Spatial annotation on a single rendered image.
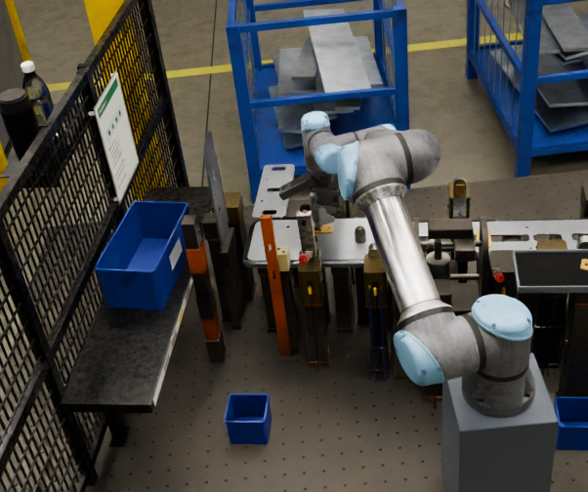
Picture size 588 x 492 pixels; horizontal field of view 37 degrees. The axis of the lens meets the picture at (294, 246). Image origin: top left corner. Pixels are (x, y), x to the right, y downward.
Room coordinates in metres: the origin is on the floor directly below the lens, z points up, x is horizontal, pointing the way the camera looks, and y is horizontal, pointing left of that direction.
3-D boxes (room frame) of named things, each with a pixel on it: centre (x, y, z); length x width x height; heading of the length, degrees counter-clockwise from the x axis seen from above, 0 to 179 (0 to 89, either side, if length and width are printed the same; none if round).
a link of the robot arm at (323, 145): (1.94, -0.13, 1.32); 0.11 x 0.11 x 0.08; 11
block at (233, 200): (2.17, 0.18, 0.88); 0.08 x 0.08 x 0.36; 80
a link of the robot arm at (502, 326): (1.26, -0.38, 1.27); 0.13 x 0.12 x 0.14; 101
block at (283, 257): (1.88, 0.04, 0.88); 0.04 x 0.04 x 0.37; 80
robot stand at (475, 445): (1.26, -0.39, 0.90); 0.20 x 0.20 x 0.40; 88
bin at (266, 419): (1.59, 0.18, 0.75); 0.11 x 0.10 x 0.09; 80
